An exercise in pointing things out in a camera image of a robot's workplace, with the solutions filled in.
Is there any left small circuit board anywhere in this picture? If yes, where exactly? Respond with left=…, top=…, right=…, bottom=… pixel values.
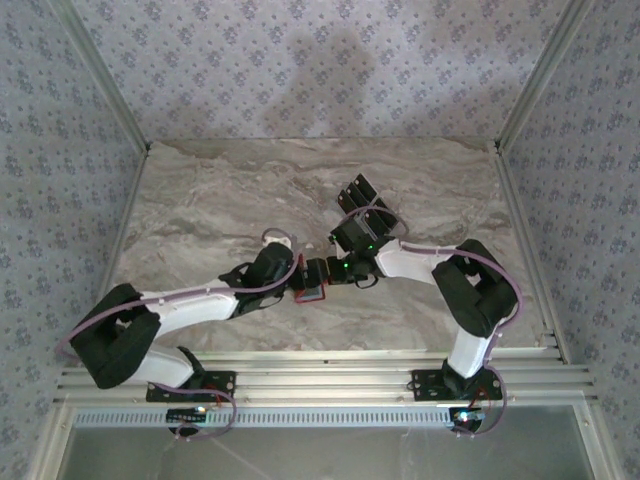
left=166, top=406, right=209, bottom=424

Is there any left aluminium side rail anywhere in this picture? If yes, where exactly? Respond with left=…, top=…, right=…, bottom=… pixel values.
left=97, top=147, right=151, bottom=364

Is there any right aluminium corner post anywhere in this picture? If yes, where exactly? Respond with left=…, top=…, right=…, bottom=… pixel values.
left=493, top=0, right=596, bottom=154

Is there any aluminium corner post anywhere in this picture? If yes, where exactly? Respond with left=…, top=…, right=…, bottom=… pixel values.
left=47, top=0, right=152, bottom=154
left=493, top=0, right=596, bottom=154

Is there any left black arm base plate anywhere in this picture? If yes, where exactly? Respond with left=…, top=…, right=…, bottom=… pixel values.
left=145, top=369, right=237, bottom=404

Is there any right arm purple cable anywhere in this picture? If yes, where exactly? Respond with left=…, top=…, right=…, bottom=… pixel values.
left=339, top=204, right=524, bottom=440

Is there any right aluminium side rail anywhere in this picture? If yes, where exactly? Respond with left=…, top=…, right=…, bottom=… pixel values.
left=492, top=142, right=574, bottom=365

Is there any grey slotted cable duct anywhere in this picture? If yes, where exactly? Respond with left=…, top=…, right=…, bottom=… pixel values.
left=72, top=405, right=456, bottom=430

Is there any grey metal lower panel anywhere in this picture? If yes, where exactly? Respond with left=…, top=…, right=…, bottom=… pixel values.
left=29, top=403, right=619, bottom=480

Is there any aluminium rail beam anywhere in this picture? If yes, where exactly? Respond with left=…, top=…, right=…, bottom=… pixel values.
left=53, top=349, right=599, bottom=407

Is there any aluminium side rail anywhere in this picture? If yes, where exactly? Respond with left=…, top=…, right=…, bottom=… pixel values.
left=97, top=147, right=151, bottom=364
left=492, top=142, right=574, bottom=365

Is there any tiered card display rack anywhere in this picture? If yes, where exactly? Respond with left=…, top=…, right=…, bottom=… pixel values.
left=336, top=172, right=401, bottom=236

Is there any small circuit board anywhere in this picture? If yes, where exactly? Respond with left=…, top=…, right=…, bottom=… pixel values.
left=451, top=407, right=487, bottom=427
left=166, top=406, right=209, bottom=424

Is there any left aluminium corner post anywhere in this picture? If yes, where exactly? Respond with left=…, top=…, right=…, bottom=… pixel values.
left=47, top=0, right=152, bottom=154

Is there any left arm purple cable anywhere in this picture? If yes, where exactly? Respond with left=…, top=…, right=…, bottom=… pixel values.
left=57, top=226, right=304, bottom=442

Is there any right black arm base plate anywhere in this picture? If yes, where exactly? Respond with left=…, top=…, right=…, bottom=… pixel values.
left=410, top=368, right=503, bottom=401

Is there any right small circuit board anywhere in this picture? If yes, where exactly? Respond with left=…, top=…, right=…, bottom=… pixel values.
left=451, top=407, right=487, bottom=427

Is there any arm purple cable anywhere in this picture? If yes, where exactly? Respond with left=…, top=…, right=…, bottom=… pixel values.
left=57, top=226, right=304, bottom=442
left=339, top=204, right=524, bottom=440

